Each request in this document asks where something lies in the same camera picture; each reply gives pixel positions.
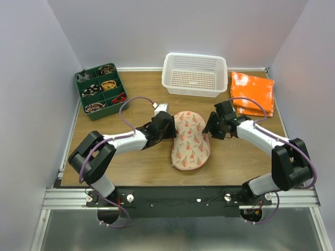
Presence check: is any pink floral laundry bag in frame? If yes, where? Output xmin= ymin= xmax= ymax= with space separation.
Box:
xmin=171 ymin=111 xmax=210 ymax=171

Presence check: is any orange white cloth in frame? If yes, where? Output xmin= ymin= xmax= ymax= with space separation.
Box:
xmin=230 ymin=72 xmax=275 ymax=117

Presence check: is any white plastic basket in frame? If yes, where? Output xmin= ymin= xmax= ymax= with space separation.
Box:
xmin=161 ymin=53 xmax=228 ymax=98

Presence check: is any green compartment tray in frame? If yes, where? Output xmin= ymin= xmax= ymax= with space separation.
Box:
xmin=74 ymin=63 xmax=128 ymax=121

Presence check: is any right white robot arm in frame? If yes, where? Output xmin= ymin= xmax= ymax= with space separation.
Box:
xmin=203 ymin=100 xmax=317 ymax=205

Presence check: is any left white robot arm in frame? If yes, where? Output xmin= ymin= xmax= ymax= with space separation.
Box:
xmin=68 ymin=111 xmax=176 ymax=207

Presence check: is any black floral scrunchie bottom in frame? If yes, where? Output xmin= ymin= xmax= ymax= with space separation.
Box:
xmin=84 ymin=102 xmax=106 ymax=113

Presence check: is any black floral scrunchie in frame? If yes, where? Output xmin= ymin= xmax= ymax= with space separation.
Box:
xmin=84 ymin=102 xmax=106 ymax=113
xmin=97 ymin=64 xmax=116 ymax=76

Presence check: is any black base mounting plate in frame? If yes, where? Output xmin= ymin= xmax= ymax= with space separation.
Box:
xmin=86 ymin=185 xmax=278 ymax=219

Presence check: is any black white dotted scrunchie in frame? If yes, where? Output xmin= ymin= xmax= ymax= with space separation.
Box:
xmin=81 ymin=85 xmax=102 ymax=98

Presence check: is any black floral scrunchie top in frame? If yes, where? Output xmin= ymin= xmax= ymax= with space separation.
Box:
xmin=97 ymin=64 xmax=116 ymax=76

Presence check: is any grey item in tray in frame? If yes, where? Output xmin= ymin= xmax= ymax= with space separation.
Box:
xmin=75 ymin=70 xmax=90 ymax=83

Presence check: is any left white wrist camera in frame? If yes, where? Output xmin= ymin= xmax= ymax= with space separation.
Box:
xmin=152 ymin=103 xmax=169 ymax=116

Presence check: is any orange black hair tie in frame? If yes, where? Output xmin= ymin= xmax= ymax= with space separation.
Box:
xmin=111 ymin=93 xmax=128 ymax=105

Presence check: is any tan hair tie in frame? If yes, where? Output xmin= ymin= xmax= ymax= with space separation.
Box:
xmin=101 ymin=80 xmax=118 ymax=90

